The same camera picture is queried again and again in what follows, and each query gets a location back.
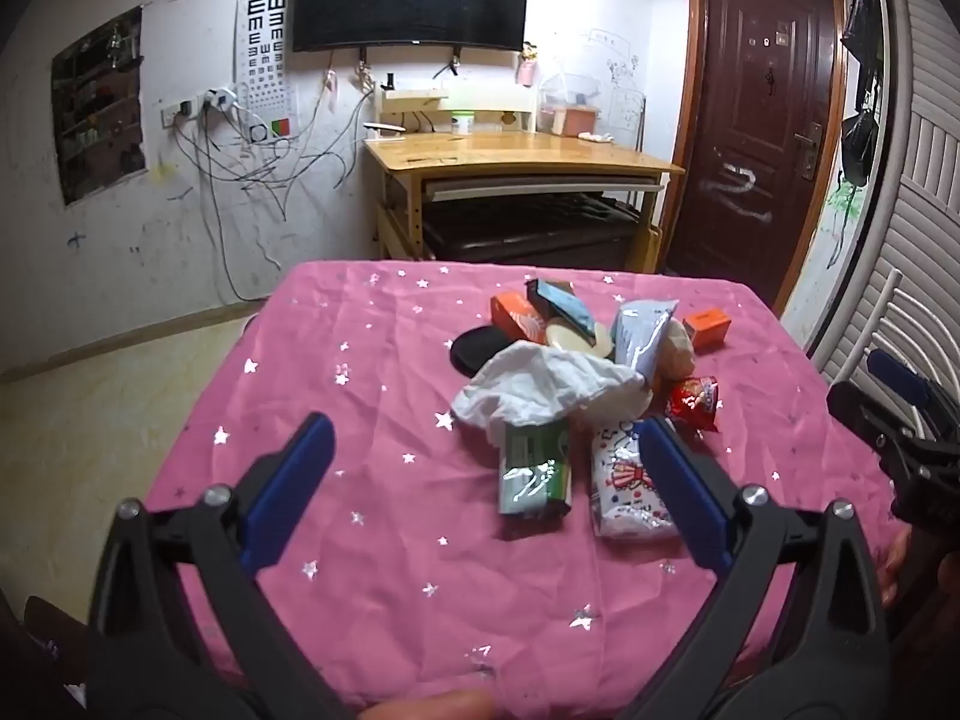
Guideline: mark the dark snack packet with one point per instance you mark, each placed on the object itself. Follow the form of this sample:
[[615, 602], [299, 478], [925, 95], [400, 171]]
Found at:
[[562, 304]]

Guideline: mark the white slatted rack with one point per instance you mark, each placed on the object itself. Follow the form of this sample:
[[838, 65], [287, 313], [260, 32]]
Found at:
[[870, 315]]

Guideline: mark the grey keyboard tray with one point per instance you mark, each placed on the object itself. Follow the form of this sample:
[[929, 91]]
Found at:
[[540, 184]]

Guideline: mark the cream round brush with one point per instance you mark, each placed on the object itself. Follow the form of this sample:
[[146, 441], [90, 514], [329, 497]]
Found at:
[[570, 341]]

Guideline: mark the wooden desk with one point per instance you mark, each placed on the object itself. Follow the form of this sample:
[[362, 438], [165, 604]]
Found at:
[[510, 154]]

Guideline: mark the person's right hand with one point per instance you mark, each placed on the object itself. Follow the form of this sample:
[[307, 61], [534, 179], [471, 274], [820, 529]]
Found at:
[[894, 566]]

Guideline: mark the white printed tissue packet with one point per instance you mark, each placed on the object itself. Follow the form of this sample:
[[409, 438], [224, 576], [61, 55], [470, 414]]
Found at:
[[626, 487]]

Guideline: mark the person's left hand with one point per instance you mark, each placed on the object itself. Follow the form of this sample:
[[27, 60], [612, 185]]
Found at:
[[427, 706]]

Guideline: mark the dark brown door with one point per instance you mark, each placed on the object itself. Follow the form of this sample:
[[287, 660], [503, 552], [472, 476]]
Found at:
[[757, 112]]

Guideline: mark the white power strip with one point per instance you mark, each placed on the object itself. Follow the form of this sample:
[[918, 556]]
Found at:
[[199, 105]]

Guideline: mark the small white object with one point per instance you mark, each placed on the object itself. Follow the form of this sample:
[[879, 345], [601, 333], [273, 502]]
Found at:
[[594, 137]]

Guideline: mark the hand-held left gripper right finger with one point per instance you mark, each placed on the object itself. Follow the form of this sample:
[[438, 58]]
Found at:
[[679, 484]]

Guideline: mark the large orange box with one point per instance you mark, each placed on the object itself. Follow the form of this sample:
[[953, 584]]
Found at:
[[514, 315]]

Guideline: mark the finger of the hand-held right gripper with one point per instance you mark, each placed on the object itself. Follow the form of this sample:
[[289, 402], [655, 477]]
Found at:
[[862, 409], [896, 379]]

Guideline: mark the black leather bench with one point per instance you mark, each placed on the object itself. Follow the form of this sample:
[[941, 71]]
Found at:
[[525, 229]]

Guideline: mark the clear plastic container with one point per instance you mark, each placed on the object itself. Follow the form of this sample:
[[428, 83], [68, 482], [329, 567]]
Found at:
[[570, 90]]

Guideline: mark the white desk lamp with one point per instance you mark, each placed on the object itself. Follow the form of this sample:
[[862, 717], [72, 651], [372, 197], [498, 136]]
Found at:
[[384, 129]]

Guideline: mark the black hanging bags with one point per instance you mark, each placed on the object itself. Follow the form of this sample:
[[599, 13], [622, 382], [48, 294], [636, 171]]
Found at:
[[862, 142]]

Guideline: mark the pink star-print tablecloth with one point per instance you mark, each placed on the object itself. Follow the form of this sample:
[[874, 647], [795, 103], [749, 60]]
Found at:
[[390, 525]]

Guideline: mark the wall niche shelf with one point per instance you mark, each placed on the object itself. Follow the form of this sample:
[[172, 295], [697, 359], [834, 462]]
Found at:
[[97, 105]]

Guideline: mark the white jar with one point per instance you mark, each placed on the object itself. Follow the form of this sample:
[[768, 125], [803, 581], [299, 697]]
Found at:
[[462, 124]]

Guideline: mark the white tissue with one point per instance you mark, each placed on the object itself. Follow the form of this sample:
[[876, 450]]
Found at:
[[547, 386]]

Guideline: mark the orange plastic bottle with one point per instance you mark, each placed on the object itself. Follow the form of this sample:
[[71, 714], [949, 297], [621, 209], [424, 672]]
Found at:
[[676, 351]]

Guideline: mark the green packet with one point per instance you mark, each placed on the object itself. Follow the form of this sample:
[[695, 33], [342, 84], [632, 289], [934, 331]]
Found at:
[[534, 472]]

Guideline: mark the small orange box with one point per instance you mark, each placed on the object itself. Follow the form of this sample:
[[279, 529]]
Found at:
[[709, 328]]

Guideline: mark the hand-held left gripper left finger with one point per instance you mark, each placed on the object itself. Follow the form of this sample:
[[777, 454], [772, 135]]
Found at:
[[296, 476]]

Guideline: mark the eye chart poster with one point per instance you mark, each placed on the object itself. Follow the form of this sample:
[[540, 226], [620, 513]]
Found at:
[[266, 67]]

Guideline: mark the black round pad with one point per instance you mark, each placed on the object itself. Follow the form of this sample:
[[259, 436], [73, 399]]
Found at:
[[476, 352]]

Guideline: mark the red snack packet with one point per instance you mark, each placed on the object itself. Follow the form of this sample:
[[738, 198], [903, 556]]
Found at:
[[694, 399]]

